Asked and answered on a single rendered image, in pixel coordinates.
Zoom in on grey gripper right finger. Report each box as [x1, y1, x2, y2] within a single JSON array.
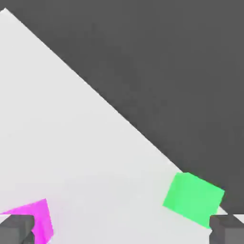
[[209, 213, 244, 244]]

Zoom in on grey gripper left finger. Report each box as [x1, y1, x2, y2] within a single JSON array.
[[0, 213, 36, 244]]

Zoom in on small magenta cube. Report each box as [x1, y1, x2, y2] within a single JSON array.
[[0, 198, 54, 244]]

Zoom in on small green cube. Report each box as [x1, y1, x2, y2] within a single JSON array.
[[162, 172, 225, 229]]

